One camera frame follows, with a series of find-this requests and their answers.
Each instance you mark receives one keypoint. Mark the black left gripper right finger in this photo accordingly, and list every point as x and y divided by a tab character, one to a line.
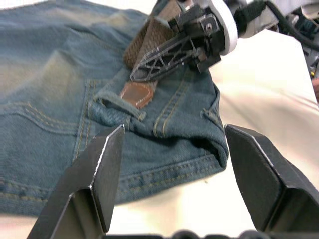
261	179

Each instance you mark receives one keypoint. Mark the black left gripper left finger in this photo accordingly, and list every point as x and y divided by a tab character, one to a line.
82	186

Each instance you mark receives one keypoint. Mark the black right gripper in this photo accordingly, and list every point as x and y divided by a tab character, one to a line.
207	32

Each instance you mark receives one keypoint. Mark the brown braided belt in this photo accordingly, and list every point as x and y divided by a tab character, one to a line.
142	42

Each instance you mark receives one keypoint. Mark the blue denim shorts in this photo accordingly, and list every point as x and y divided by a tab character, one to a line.
49	99

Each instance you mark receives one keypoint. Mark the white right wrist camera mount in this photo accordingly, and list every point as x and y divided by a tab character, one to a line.
228	27

